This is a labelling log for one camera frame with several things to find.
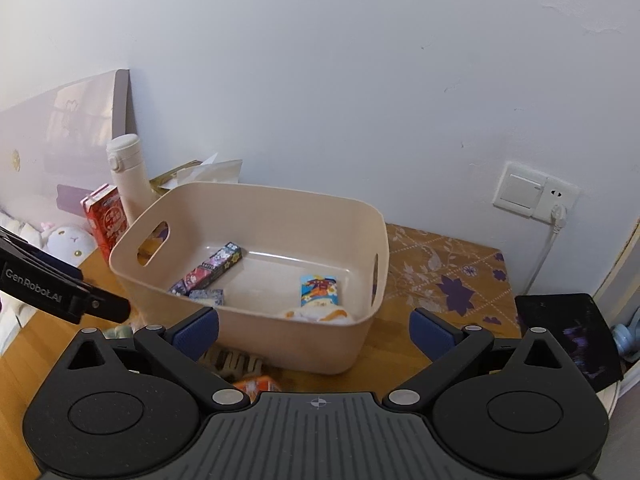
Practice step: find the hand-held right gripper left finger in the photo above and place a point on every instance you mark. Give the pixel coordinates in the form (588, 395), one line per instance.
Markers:
(195, 332)

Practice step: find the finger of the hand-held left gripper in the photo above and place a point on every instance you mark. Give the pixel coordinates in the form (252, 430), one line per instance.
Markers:
(107, 305)
(40, 256)

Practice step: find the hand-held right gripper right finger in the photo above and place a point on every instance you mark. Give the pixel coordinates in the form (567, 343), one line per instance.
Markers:
(432, 332)

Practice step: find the beige plastic storage basket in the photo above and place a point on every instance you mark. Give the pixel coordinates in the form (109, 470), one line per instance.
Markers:
(300, 345)

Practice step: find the wooden desktop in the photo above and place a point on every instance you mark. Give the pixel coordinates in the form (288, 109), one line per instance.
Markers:
(390, 360)

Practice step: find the green hair scrunchie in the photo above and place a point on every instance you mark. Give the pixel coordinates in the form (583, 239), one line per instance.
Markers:
(120, 331)

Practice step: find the white fluffy blanket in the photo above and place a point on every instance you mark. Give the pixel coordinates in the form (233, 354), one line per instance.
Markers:
(17, 232)

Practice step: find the white bunny plush toy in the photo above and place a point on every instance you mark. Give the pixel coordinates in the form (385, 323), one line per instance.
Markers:
(70, 242)

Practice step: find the small purple printed box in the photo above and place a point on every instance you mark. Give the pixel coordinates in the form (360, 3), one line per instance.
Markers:
(207, 296)

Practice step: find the beige hair claw clip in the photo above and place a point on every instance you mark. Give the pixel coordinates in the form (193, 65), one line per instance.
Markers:
(235, 360)

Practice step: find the brown floral table mat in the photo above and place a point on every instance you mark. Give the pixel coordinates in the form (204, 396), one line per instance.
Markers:
(440, 270)

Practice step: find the long purple printed box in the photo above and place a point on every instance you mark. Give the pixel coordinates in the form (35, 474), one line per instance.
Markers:
(210, 265)

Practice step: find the red drink carton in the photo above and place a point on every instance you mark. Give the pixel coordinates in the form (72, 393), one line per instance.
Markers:
(106, 225)

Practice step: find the white orange snack packet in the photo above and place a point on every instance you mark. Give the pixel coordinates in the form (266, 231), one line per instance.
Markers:
(320, 314)

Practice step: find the pink headboard panel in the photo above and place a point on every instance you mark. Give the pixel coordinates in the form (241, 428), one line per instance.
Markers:
(55, 140)

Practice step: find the white thermos bottle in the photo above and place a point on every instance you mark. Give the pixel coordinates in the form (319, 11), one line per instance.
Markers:
(131, 180)

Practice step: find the blue orange snack packet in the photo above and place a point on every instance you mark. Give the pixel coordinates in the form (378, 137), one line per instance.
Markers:
(320, 290)

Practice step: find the black mouse pad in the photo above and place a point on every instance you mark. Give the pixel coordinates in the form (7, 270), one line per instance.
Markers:
(560, 325)

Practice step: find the golden tissue box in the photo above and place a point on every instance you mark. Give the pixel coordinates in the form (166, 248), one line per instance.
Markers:
(162, 182)

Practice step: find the white tissue paper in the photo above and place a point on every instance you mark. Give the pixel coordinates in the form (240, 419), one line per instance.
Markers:
(210, 171)

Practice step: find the white power plug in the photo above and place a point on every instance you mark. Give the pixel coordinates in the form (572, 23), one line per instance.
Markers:
(558, 216)

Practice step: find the light blue plastic object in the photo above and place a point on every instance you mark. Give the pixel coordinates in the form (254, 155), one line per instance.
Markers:
(625, 337)

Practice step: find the white wall switch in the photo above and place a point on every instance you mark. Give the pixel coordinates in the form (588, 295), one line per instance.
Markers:
(517, 189)

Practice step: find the white wall socket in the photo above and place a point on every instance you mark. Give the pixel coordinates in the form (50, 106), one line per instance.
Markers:
(562, 195)

